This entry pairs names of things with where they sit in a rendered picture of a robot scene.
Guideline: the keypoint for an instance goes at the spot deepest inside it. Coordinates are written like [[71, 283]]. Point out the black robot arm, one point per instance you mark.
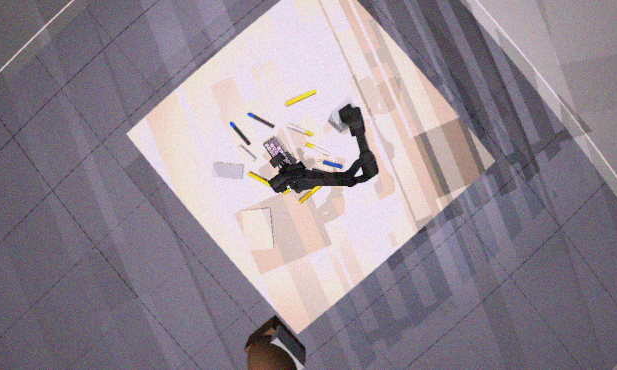
[[299, 178]]

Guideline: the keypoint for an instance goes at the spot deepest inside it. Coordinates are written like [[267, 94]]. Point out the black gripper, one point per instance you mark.
[[278, 159]]

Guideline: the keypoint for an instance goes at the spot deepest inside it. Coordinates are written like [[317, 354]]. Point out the grey keyboard with white letter keys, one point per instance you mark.
[[273, 147]]

